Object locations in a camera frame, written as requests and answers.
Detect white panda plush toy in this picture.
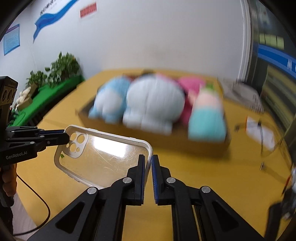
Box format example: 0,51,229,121
122,73,185,135

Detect green table cloth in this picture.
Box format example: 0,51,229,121
9,75,84,126

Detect black usb cable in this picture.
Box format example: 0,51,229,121
234,119,292,172

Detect yellow sticky notes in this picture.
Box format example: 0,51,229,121
259,33,285,50

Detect blue plush toy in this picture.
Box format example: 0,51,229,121
88,75,132,123

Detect large potted plant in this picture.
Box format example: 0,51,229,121
45,52,81,87

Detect hand in orange glove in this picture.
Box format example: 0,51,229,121
1,164,17,197

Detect blue framed poster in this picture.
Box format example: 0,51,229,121
3,24,20,55

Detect red wall sign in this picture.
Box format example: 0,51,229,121
79,2,98,19

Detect pink plush toy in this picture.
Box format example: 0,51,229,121
157,74,206,127

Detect grey cloth bag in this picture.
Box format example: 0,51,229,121
218,78,264,113

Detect cardboard box tray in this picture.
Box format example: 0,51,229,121
77,74,232,158

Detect white orange pouch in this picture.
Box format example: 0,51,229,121
245,117,275,151

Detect green haired pastel plush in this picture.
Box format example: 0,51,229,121
188,83,227,142

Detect small cardboard box with toy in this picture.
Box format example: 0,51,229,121
15,86,33,111

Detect clear phone case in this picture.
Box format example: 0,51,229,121
54,125,153,189

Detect small potted plant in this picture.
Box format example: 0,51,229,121
26,71,48,87

